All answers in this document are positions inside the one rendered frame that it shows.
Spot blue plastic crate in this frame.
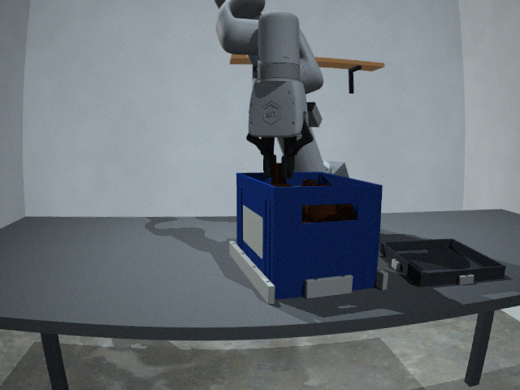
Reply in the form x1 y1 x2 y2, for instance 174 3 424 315
236 172 383 300

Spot brown glass bottle with white label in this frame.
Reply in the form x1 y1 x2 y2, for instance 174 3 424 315
269 163 292 187

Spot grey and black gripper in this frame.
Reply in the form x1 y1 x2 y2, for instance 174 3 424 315
246 78 314 179

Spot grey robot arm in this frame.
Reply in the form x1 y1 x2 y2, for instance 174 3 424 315
214 0 331 173

